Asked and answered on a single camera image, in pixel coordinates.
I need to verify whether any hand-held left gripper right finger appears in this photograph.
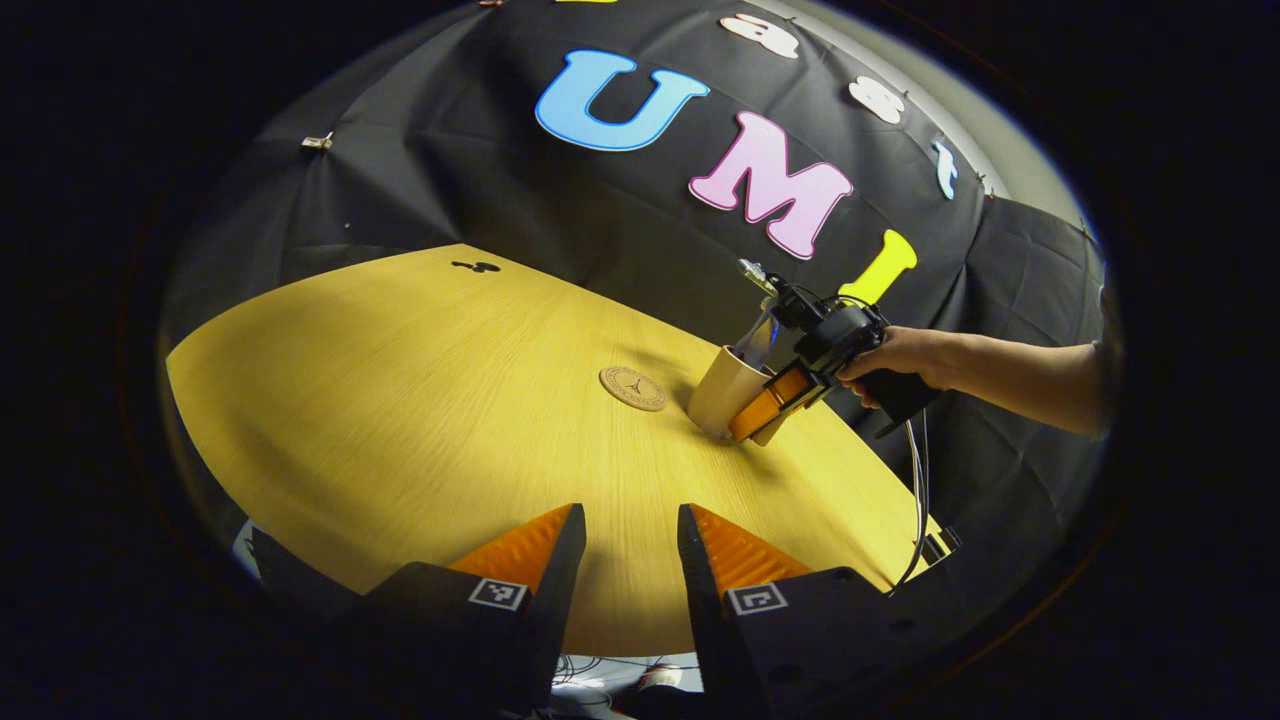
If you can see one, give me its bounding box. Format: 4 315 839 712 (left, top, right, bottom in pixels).
677 503 903 720

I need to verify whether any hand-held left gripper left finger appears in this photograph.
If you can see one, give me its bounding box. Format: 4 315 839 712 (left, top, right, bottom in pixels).
360 503 589 720

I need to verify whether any beige cup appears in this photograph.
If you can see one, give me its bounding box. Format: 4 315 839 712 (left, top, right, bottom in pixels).
686 344 791 447

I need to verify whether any white toothpaste tube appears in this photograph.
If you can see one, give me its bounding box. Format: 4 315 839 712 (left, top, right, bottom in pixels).
735 300 783 371

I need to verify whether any round wooden coaster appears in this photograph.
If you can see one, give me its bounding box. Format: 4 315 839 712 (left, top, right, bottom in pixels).
598 364 669 413

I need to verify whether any wooden desktop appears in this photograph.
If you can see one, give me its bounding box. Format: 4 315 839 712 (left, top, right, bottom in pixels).
165 243 947 657

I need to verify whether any black backdrop cloth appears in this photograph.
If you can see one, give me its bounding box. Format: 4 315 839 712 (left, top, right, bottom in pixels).
160 0 1107 601

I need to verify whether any thin hanging cable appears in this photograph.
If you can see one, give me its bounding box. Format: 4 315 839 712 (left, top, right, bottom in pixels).
888 420 934 593

